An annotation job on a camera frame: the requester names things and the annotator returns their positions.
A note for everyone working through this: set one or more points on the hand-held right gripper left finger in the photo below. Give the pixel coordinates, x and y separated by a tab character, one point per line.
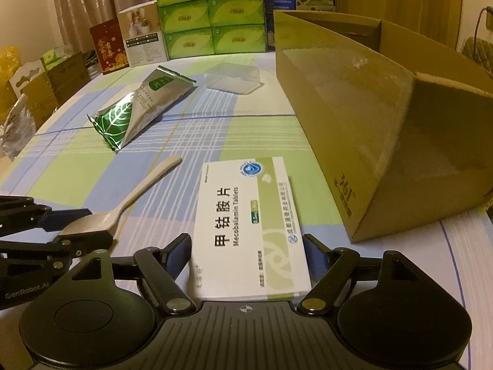
181	247

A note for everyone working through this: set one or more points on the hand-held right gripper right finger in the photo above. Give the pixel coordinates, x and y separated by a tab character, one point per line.
314	251

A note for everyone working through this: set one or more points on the yellow plastic bag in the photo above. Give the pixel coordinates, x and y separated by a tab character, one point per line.
7	69

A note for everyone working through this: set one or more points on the plain brown carton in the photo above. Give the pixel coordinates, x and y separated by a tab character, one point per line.
67	77

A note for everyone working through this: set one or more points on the beige plastic spoon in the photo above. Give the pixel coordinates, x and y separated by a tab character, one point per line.
134	196

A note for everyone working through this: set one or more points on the grey striped item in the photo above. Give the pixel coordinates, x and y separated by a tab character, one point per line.
92	63

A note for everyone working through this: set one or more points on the brown cardboard box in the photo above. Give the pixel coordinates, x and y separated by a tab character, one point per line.
366	123

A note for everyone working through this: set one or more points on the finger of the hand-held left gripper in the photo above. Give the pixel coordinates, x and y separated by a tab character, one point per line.
88	241
65	217

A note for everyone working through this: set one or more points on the clear plastic container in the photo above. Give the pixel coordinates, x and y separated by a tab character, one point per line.
233	79

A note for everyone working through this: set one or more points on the crumpled silver foil bag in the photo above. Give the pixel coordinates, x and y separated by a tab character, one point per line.
15	131

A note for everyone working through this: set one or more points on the green leaf silver pouch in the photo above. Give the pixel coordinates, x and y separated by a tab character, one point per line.
134	111

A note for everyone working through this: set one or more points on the stack of green tissue packs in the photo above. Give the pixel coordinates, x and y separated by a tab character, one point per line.
208	19

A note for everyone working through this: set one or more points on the small green white box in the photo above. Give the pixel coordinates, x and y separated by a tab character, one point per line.
54	54

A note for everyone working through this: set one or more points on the white medicine box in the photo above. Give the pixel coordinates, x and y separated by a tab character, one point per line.
246	231

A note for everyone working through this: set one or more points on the red gift box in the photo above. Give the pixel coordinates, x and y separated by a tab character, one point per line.
109	48

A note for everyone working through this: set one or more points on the white product box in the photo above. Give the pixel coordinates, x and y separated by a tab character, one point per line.
142	38

